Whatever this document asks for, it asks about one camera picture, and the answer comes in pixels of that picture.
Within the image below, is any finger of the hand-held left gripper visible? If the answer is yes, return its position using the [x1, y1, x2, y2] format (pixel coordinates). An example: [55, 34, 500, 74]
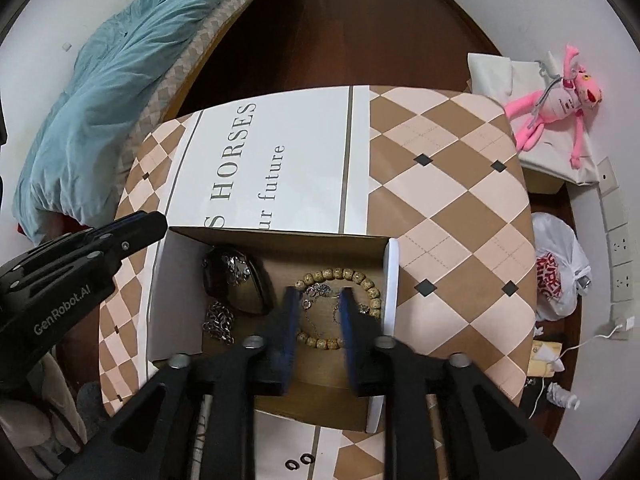
[84, 213, 169, 267]
[30, 211, 157, 262]

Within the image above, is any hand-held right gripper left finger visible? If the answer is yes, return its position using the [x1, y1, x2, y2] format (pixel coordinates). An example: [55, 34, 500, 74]
[62, 287, 304, 480]

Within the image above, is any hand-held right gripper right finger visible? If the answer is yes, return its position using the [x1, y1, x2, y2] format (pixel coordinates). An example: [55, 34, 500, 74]
[340, 287, 581, 480]

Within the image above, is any wooden bead bracelet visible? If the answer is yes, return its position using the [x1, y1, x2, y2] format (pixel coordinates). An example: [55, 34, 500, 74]
[292, 267, 383, 353]

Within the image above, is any black smartwatch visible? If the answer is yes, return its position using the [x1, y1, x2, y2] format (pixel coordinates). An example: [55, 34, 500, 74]
[202, 247, 276, 316]

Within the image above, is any thin silver bracelet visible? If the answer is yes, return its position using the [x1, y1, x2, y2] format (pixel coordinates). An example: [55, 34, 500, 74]
[300, 282, 351, 342]

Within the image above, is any chunky silver chain bracelet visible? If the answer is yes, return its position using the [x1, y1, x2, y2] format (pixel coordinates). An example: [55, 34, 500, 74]
[202, 301, 236, 345]

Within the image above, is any white cardboard box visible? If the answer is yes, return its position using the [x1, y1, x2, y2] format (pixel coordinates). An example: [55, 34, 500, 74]
[147, 225, 401, 433]

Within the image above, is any light blue blanket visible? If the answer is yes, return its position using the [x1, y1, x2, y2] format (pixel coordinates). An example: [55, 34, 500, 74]
[12, 0, 251, 246]

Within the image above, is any checkered printed tablecloth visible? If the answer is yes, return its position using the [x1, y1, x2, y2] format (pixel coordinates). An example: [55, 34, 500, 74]
[97, 85, 533, 480]

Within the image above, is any yellowish tissue packet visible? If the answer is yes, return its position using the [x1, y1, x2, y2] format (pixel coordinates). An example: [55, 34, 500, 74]
[530, 340, 564, 377]

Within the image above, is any small white bottle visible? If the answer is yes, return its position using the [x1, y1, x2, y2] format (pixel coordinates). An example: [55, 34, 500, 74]
[547, 382, 582, 409]

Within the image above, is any white plastic bag red print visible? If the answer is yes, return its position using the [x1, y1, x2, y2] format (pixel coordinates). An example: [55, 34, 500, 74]
[530, 212, 594, 322]

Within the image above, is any white power strip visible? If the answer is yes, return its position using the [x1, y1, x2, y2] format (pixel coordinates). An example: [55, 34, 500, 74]
[597, 156, 637, 342]

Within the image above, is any pink plush toy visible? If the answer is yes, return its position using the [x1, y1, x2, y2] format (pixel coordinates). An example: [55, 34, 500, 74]
[502, 45, 603, 168]

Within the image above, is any white charger cable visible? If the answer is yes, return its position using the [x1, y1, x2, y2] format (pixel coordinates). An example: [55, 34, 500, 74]
[525, 324, 621, 411]

